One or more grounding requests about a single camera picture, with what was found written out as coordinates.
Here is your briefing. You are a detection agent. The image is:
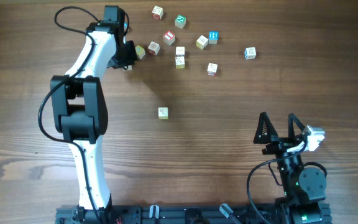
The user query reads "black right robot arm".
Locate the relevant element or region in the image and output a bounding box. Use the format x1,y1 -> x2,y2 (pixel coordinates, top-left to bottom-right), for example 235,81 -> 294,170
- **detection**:
247,112 -> 329,223

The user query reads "green N wooden block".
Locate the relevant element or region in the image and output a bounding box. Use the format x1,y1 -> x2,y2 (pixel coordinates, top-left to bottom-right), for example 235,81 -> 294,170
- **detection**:
175,14 -> 186,29

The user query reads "blue H wooden block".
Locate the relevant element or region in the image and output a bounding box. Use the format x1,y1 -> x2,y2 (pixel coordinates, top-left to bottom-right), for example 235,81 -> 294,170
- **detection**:
208,31 -> 219,44

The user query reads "red I wooden block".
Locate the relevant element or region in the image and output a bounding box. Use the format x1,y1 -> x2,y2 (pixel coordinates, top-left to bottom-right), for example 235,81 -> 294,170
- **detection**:
163,30 -> 175,45

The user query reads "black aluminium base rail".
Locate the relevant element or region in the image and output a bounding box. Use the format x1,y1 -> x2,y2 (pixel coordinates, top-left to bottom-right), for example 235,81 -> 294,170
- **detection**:
55,203 -> 333,224

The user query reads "yellow edged picture block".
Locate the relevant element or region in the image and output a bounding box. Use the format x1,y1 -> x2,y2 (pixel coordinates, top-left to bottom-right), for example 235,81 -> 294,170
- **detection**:
196,35 -> 209,50

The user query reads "red edged picture block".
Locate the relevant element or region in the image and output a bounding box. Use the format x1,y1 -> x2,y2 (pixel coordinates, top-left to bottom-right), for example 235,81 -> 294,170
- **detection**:
147,41 -> 160,55

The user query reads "red edged white block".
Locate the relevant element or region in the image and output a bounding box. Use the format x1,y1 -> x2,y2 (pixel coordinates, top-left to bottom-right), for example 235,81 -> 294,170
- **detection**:
207,63 -> 218,76

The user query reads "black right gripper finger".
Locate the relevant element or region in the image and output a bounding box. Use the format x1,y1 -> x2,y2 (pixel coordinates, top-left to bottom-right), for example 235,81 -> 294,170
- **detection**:
288,113 -> 306,140
253,111 -> 279,144

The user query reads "blue edged K block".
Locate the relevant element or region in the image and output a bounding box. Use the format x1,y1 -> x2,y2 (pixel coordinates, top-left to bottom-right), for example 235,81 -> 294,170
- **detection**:
244,47 -> 257,60

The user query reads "red X wooden block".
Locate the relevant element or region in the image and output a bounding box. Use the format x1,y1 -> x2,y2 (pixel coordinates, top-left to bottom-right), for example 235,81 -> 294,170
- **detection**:
152,6 -> 163,20

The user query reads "plain white wooden block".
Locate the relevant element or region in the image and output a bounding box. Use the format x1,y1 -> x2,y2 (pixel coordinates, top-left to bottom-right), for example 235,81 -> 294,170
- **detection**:
175,47 -> 185,57

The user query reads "yellow edged plain block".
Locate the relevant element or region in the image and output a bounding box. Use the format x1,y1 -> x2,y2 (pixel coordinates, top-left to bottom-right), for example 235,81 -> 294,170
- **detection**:
158,107 -> 168,119

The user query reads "yellow top wooden block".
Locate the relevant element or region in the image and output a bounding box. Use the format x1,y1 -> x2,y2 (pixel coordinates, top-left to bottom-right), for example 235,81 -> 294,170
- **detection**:
135,45 -> 145,60

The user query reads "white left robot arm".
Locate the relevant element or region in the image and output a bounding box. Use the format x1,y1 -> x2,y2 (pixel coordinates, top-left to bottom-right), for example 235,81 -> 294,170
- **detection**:
46,6 -> 137,223

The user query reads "yellow edged K block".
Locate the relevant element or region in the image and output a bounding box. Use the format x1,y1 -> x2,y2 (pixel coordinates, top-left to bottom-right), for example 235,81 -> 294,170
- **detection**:
175,56 -> 185,69

